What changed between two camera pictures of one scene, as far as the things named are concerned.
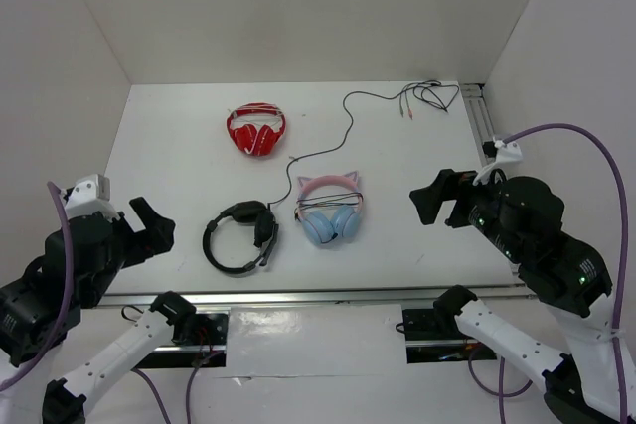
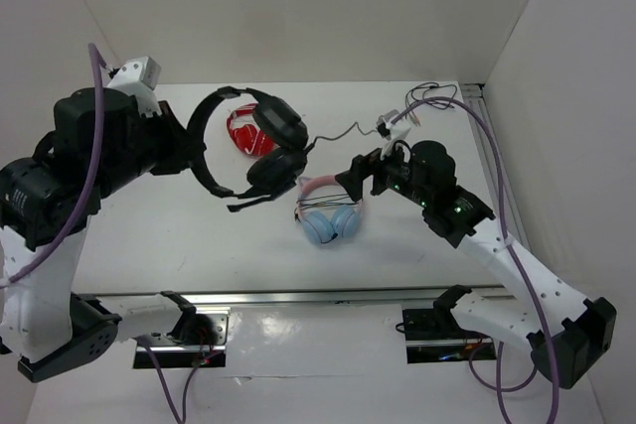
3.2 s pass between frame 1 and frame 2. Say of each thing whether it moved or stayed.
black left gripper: moved
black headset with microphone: moved
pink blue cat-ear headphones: stayed
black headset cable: moved
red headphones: stayed
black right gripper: moved
